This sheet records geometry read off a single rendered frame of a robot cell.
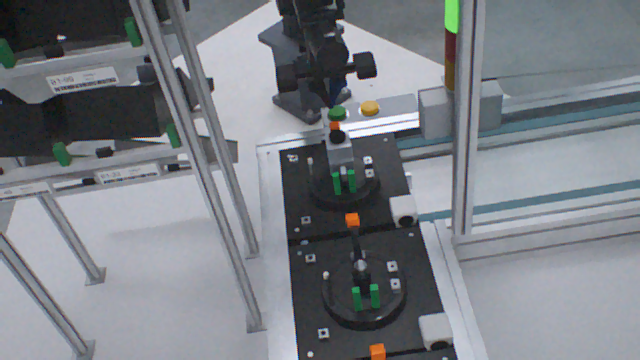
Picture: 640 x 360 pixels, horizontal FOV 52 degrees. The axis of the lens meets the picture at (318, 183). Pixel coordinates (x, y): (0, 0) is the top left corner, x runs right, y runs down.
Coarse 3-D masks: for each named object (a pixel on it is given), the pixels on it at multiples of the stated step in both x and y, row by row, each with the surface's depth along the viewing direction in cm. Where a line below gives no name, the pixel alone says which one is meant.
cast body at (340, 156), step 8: (328, 136) 118; (336, 136) 116; (344, 136) 116; (328, 144) 116; (336, 144) 116; (344, 144) 116; (328, 152) 116; (336, 152) 116; (344, 152) 116; (352, 152) 117; (328, 160) 118; (336, 160) 118; (344, 160) 117; (352, 160) 117; (336, 168) 118; (344, 168) 117; (352, 168) 119; (344, 176) 117
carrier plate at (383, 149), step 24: (360, 144) 132; (384, 144) 131; (288, 168) 130; (384, 168) 127; (288, 192) 125; (384, 192) 122; (408, 192) 121; (288, 216) 121; (312, 216) 120; (336, 216) 120; (360, 216) 119; (384, 216) 118; (288, 240) 117; (312, 240) 118
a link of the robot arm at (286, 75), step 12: (312, 60) 117; (360, 60) 120; (372, 60) 119; (276, 72) 121; (288, 72) 120; (300, 72) 120; (312, 72) 119; (324, 72) 118; (336, 72) 118; (360, 72) 119; (372, 72) 119; (288, 84) 119
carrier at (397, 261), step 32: (288, 256) 115; (320, 256) 114; (352, 256) 109; (384, 256) 109; (416, 256) 111; (320, 288) 108; (352, 288) 100; (384, 288) 105; (416, 288) 107; (320, 320) 105; (352, 320) 102; (384, 320) 102; (416, 320) 102; (448, 320) 100; (320, 352) 101; (352, 352) 100; (416, 352) 100
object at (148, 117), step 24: (72, 96) 88; (96, 96) 88; (120, 96) 88; (144, 96) 87; (192, 96) 103; (72, 120) 90; (96, 120) 89; (120, 120) 89; (144, 120) 89; (168, 120) 92
